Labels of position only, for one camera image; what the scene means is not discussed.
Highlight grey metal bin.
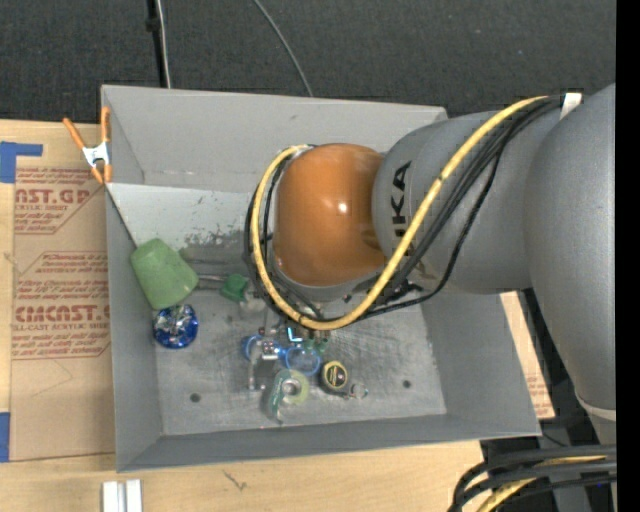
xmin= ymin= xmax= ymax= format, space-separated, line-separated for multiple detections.
xmin=99 ymin=83 xmax=544 ymax=474

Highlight yellow and black tape measure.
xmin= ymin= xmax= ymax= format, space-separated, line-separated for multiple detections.
xmin=319 ymin=360 xmax=350 ymax=392

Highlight blue sunglasses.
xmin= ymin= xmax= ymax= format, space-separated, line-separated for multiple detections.
xmin=240 ymin=333 xmax=323 ymax=378

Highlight brown cardboard board, red print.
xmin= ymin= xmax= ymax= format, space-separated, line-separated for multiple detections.
xmin=0 ymin=118 xmax=557 ymax=464

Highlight blue glass ball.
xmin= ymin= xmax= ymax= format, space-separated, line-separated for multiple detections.
xmin=151 ymin=303 xmax=200 ymax=350

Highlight green-capped clear small bottle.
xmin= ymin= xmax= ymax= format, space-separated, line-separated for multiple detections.
xmin=218 ymin=272 xmax=266 ymax=319

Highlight green tape dispenser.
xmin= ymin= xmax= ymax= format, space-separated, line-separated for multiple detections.
xmin=259 ymin=368 xmax=312 ymax=427

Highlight green plastic cup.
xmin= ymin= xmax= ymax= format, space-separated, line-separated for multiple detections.
xmin=129 ymin=237 xmax=201 ymax=312

